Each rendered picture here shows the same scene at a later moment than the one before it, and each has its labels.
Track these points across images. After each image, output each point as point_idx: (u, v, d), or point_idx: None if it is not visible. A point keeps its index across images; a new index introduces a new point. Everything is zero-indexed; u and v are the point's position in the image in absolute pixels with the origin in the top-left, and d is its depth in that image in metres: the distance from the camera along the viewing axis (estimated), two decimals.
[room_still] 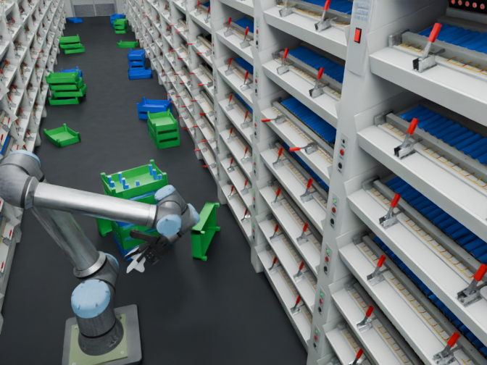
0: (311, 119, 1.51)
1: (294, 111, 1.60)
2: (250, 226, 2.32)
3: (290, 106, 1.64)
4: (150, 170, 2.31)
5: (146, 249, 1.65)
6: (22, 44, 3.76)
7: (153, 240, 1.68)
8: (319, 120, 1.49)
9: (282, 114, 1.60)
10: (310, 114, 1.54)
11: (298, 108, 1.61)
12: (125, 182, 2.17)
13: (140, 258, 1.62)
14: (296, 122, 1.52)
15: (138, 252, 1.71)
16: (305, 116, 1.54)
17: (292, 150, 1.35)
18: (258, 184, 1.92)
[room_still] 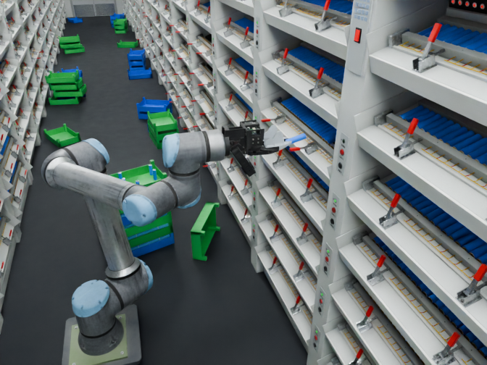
0: (311, 119, 1.51)
1: (294, 111, 1.60)
2: (250, 226, 2.32)
3: (290, 106, 1.64)
4: (150, 170, 2.31)
5: (260, 154, 1.18)
6: (22, 44, 3.76)
7: (238, 152, 1.18)
8: (319, 120, 1.49)
9: (282, 114, 1.60)
10: (310, 114, 1.54)
11: (298, 108, 1.61)
12: None
13: (274, 150, 1.19)
14: (296, 122, 1.52)
15: (263, 142, 1.22)
16: (305, 116, 1.54)
17: (292, 150, 1.35)
18: (258, 184, 1.92)
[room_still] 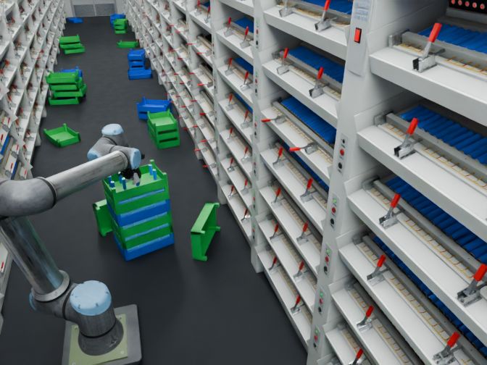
0: (311, 119, 1.51)
1: (294, 111, 1.60)
2: (250, 226, 2.32)
3: (290, 106, 1.64)
4: (150, 170, 2.31)
5: None
6: (22, 44, 3.76)
7: None
8: (319, 120, 1.49)
9: (282, 114, 1.60)
10: (310, 114, 1.54)
11: (298, 108, 1.61)
12: (125, 182, 2.17)
13: None
14: (296, 122, 1.52)
15: (134, 172, 2.09)
16: (305, 116, 1.54)
17: (292, 150, 1.35)
18: (258, 184, 1.92)
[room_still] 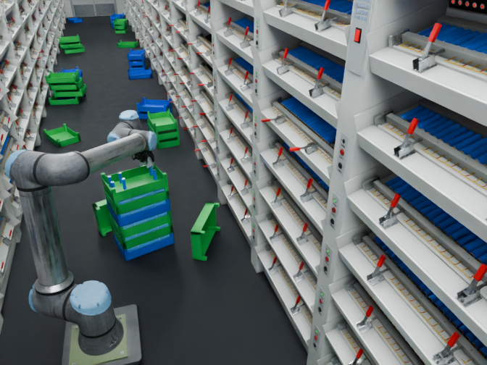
0: (311, 119, 1.51)
1: (294, 111, 1.60)
2: (250, 226, 2.32)
3: (290, 106, 1.64)
4: (150, 170, 2.31)
5: None
6: (22, 44, 3.76)
7: None
8: (319, 120, 1.49)
9: (282, 114, 1.60)
10: (310, 114, 1.54)
11: (298, 108, 1.61)
12: (125, 182, 2.17)
13: None
14: (296, 122, 1.52)
15: (148, 156, 2.24)
16: (305, 116, 1.54)
17: (292, 150, 1.35)
18: (258, 184, 1.92)
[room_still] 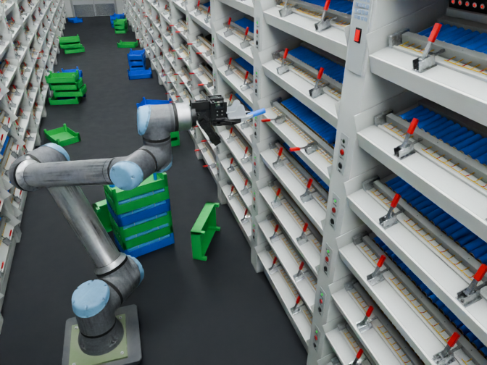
0: (311, 119, 1.51)
1: (294, 111, 1.60)
2: (250, 226, 2.32)
3: (290, 106, 1.64)
4: None
5: (224, 124, 1.33)
6: (22, 44, 3.76)
7: (204, 123, 1.33)
8: (319, 120, 1.49)
9: (282, 114, 1.60)
10: (310, 114, 1.54)
11: (298, 108, 1.61)
12: (252, 111, 1.40)
13: (236, 122, 1.34)
14: (296, 122, 1.52)
15: (227, 114, 1.38)
16: (305, 116, 1.54)
17: (292, 150, 1.35)
18: (258, 184, 1.92)
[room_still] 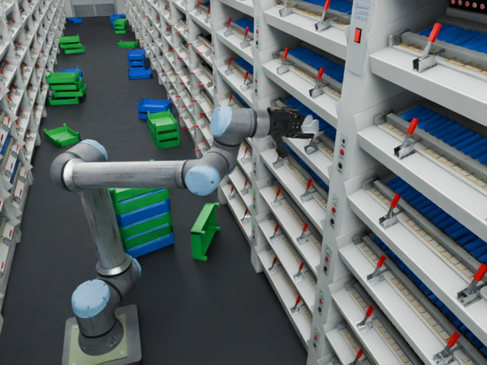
0: (315, 116, 1.51)
1: (298, 110, 1.61)
2: (250, 226, 2.32)
3: (293, 105, 1.64)
4: None
5: (298, 137, 1.29)
6: (22, 44, 3.76)
7: (277, 133, 1.29)
8: (322, 118, 1.49)
9: None
10: (314, 112, 1.55)
11: (301, 107, 1.61)
12: None
13: (309, 137, 1.31)
14: None
15: None
16: (309, 115, 1.54)
17: None
18: (258, 184, 1.92)
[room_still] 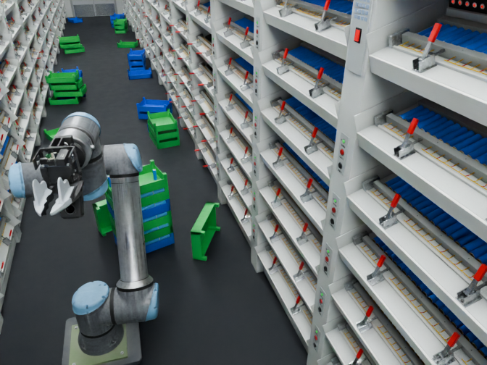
0: (315, 116, 1.51)
1: (298, 110, 1.61)
2: (250, 226, 2.32)
3: (294, 105, 1.64)
4: None
5: None
6: (22, 44, 3.76)
7: None
8: (322, 118, 1.49)
9: (282, 114, 1.60)
10: (314, 112, 1.55)
11: (302, 107, 1.61)
12: None
13: (33, 200, 0.80)
14: (300, 119, 1.52)
15: None
16: (309, 115, 1.54)
17: (317, 129, 1.35)
18: (258, 184, 1.92)
